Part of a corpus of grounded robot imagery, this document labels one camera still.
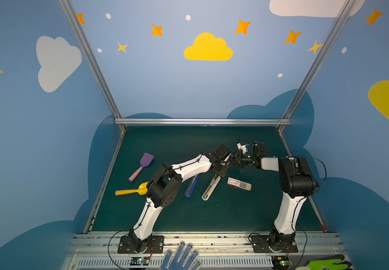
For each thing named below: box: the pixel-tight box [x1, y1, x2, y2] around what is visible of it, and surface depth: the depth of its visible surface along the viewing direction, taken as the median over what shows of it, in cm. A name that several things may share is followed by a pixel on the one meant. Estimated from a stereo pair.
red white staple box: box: [227, 176, 252, 192], surface depth 95 cm
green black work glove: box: [295, 254, 354, 270], surface depth 71 cm
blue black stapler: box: [184, 173, 201, 198], surface depth 92 cm
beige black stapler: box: [201, 173, 222, 201], surface depth 91 cm
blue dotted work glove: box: [159, 240, 202, 270], surface depth 72 cm
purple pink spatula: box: [128, 152, 155, 182], surface depth 103 cm
